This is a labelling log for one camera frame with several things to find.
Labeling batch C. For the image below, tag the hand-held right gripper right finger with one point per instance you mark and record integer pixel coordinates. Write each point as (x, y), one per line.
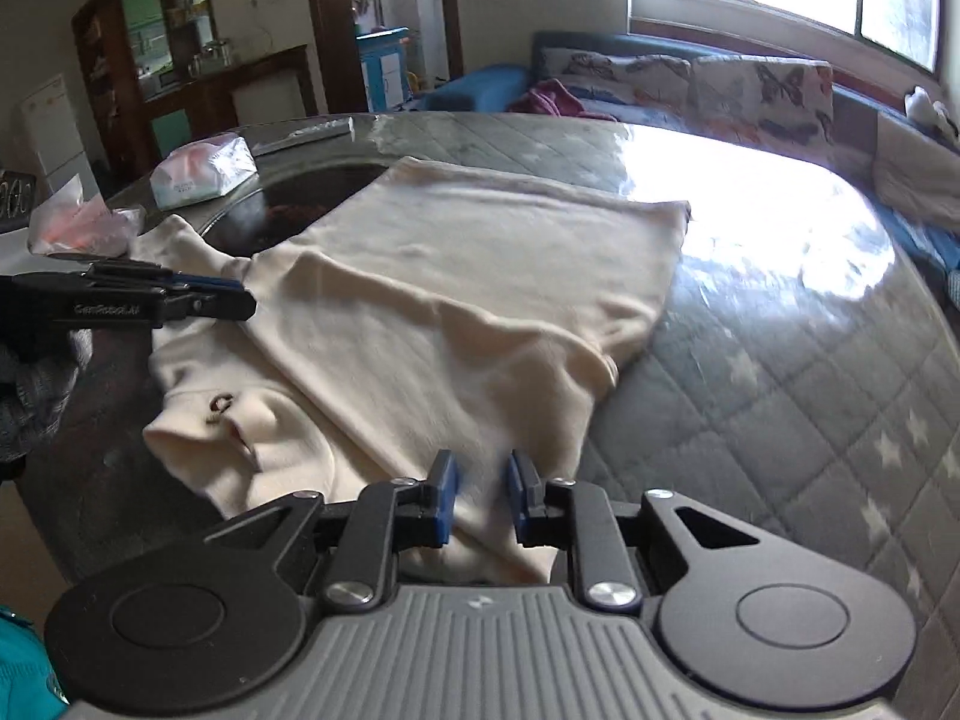
(515, 502)

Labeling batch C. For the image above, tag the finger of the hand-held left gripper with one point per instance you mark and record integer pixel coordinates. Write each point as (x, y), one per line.
(206, 283)
(217, 307)

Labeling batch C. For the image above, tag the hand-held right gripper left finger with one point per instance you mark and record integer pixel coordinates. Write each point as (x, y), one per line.
(445, 499)

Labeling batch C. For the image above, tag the cream long-sleeved top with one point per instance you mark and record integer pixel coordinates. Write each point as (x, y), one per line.
(450, 300)

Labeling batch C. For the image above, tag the person's left forearm grey sleeve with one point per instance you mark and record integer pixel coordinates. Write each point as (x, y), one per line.
(41, 397)

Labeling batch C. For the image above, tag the clear plastic bag pink contents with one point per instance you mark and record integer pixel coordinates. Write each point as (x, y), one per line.
(79, 225)

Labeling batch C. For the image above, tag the white tissue pack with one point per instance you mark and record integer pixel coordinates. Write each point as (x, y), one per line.
(199, 176)

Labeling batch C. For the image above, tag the black patterned box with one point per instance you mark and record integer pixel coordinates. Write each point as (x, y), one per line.
(16, 202)

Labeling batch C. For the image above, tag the white fridge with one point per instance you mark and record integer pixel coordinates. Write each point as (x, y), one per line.
(56, 139)

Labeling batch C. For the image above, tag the dark wooden cabinet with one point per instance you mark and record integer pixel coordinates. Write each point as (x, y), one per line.
(202, 101)

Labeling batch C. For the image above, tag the metal pot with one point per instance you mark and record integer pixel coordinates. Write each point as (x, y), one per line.
(211, 56)

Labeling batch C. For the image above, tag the blue small cabinet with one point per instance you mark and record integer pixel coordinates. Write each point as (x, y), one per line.
(384, 71)

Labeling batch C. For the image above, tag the blue sofa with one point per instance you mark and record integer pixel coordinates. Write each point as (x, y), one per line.
(480, 86)

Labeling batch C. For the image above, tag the person's teal clothing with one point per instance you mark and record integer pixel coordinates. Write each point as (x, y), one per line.
(26, 667)

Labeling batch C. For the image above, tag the magenta cloth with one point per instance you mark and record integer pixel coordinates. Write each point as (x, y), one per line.
(551, 99)

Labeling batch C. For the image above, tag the butterfly print cushion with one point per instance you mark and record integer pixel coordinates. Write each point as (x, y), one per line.
(765, 101)
(615, 79)

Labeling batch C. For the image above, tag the beige quilted cushion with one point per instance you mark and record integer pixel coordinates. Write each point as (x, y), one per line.
(919, 172)

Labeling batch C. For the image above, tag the white soft toy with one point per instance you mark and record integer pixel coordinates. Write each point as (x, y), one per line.
(930, 111)

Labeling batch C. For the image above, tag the dark wooden door frame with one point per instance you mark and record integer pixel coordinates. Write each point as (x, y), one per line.
(334, 22)

